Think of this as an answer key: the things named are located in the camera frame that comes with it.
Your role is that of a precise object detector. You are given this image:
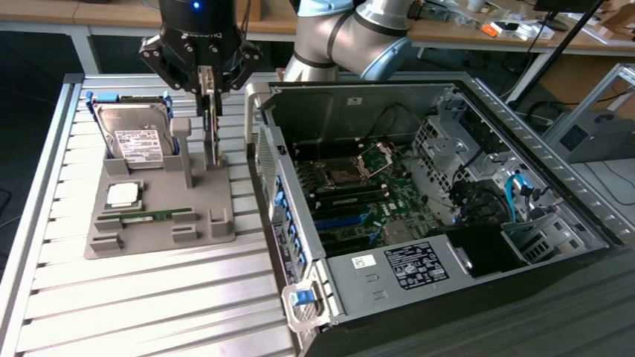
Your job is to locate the black slanted pole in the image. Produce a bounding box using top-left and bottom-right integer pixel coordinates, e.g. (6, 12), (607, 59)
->
(505, 0), (609, 109)

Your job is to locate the aluminium profile frame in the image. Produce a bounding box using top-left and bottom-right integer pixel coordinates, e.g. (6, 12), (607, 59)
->
(583, 62), (635, 112)

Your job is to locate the green motherboard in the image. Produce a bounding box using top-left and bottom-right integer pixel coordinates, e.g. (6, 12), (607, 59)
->
(292, 147), (443, 258)

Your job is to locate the RAM stick with label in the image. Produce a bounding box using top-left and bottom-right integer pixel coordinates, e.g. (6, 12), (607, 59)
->
(316, 193), (391, 210)

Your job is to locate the brown cardboard box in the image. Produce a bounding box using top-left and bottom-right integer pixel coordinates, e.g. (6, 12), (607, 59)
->
(241, 0), (262, 22)

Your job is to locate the silver disk bay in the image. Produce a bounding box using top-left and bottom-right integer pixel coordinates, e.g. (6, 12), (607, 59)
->
(499, 212), (579, 266)

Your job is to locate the grey metal cabinet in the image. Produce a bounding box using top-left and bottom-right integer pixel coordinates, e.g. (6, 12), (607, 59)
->
(543, 109), (635, 164)

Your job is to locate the open black PC case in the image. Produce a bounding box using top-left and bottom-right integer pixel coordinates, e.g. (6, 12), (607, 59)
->
(245, 72), (635, 357)

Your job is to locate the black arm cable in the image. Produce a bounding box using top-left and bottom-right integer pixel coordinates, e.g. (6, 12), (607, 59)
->
(240, 0), (260, 40)

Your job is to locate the green bare RAM stick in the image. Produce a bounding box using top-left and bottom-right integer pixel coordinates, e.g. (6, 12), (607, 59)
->
(96, 208), (194, 223)

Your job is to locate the black wire bundle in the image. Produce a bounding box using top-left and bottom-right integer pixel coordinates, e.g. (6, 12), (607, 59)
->
(448, 180), (515, 226)

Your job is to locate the blue expansion slot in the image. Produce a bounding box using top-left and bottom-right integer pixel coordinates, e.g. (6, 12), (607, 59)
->
(315, 213), (379, 231)

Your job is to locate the wooden desk white frame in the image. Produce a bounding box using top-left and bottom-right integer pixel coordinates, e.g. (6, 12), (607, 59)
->
(0, 0), (299, 75)
(408, 0), (635, 103)

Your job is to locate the grey electronic device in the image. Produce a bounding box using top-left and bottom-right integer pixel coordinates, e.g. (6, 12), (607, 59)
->
(419, 0), (452, 22)

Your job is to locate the silver socket cover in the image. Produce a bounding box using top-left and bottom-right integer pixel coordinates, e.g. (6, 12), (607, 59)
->
(351, 144), (397, 179)

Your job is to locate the hard disk with blue carrier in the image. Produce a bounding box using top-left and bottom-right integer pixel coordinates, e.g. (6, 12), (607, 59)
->
(84, 90), (180, 171)

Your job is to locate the CPU socket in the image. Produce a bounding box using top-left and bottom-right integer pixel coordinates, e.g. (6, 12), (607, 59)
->
(320, 158), (369, 187)

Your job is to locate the silver CPU chip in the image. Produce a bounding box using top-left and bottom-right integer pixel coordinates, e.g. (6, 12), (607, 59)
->
(104, 181), (145, 210)

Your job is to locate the grey power supply unit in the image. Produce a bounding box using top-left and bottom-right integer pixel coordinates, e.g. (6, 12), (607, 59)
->
(324, 237), (477, 318)

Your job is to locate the brown cardboard piece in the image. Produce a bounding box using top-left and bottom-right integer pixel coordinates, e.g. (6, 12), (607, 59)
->
(597, 0), (635, 37)

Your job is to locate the grey plastic parts rack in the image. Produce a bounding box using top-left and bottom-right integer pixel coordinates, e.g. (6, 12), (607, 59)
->
(82, 118), (237, 260)

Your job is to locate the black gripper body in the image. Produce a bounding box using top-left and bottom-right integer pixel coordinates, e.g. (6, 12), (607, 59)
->
(157, 0), (245, 71)

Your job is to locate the green graphics card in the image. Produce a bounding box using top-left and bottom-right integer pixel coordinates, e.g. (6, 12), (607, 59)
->
(196, 65), (225, 167)

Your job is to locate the silver chipset heat sink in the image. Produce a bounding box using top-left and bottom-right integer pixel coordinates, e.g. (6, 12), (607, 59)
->
(380, 222), (416, 243)

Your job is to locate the black looped cable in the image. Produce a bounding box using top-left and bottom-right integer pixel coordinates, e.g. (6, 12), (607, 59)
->
(371, 103), (431, 149)

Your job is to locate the blue wire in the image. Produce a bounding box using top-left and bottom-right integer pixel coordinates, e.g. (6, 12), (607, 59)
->
(504, 173), (536, 225)

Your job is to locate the black monitor with stand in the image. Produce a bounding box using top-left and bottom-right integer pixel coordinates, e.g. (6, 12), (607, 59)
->
(532, 0), (571, 31)

